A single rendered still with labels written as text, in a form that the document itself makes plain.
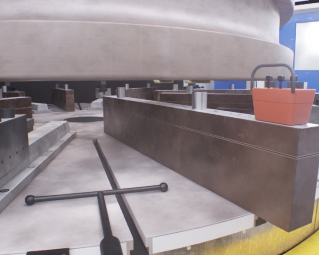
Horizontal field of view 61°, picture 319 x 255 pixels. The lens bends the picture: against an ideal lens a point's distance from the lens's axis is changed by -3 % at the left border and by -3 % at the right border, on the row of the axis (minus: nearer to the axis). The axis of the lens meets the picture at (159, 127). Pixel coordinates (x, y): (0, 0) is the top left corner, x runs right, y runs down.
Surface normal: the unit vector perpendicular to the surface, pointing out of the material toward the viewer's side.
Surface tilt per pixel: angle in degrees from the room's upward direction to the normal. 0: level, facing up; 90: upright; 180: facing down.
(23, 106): 90
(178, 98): 90
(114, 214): 0
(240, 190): 90
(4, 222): 0
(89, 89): 90
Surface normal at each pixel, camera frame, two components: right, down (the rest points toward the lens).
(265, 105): -0.88, 0.19
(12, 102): 0.96, 0.05
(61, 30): 0.22, 0.16
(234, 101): -0.29, 0.16
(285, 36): -0.64, 0.13
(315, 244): 0.00, -0.99
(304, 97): 0.47, 0.26
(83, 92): 0.77, 0.11
